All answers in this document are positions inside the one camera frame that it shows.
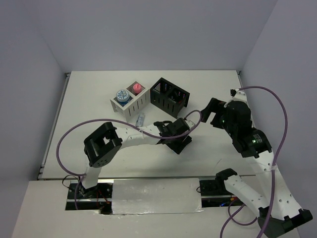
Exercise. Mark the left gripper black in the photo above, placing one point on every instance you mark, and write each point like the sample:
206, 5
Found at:
178, 147

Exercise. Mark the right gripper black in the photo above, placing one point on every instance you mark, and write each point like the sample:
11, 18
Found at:
215, 105

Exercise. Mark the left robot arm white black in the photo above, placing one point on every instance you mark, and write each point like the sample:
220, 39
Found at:
102, 145

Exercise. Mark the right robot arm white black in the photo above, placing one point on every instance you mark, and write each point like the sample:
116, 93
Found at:
276, 209

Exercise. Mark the black two-slot organizer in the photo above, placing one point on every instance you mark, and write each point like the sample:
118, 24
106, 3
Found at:
168, 97

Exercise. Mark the clear blue-capped glue tube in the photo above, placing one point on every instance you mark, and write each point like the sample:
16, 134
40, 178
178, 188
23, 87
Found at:
140, 120

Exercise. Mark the white two-slot organizer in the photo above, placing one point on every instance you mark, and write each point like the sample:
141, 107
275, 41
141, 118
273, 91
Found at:
135, 105

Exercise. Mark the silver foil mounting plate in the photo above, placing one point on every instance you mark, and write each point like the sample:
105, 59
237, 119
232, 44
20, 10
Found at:
148, 196

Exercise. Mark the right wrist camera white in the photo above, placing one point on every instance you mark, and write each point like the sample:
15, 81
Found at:
237, 95

